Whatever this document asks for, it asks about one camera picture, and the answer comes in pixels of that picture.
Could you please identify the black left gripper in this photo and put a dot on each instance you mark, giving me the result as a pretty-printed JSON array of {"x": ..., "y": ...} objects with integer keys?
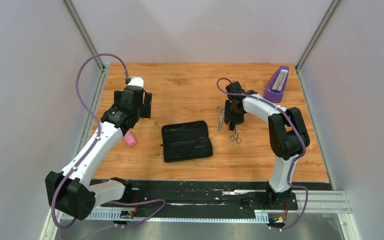
[{"x": 145, "y": 109}]

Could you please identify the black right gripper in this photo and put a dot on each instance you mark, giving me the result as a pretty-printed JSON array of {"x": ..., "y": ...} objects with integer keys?
[{"x": 238, "y": 120}]

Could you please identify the silver hair scissors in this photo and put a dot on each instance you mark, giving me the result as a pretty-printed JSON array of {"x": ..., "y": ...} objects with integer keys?
[{"x": 235, "y": 136}]

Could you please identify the black zip tool case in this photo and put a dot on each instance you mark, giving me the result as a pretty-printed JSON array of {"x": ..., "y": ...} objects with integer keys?
[{"x": 186, "y": 141}]

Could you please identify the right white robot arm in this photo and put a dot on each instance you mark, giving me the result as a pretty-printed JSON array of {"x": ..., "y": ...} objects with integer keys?
[{"x": 288, "y": 135}]

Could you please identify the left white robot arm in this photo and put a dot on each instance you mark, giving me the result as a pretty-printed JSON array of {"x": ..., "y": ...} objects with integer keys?
[{"x": 69, "y": 191}]

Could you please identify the pink cylinder tube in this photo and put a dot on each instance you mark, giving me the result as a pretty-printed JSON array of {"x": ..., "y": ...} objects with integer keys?
[{"x": 130, "y": 139}]

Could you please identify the purple metronome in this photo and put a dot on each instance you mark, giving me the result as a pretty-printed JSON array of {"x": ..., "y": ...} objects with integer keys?
[{"x": 275, "y": 87}]

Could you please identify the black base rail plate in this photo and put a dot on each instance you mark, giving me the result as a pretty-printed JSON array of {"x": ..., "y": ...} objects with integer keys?
[{"x": 206, "y": 199}]

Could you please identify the left aluminium frame post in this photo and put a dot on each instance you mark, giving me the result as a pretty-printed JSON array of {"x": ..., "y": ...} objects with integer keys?
[{"x": 73, "y": 13}]

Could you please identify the aluminium frame post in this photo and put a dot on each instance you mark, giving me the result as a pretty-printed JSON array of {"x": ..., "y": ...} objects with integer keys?
[
  {"x": 73, "y": 13},
  {"x": 326, "y": 18}
]

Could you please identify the right aluminium frame post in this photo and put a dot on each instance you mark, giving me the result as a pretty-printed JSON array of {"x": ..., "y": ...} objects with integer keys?
[{"x": 326, "y": 18}]

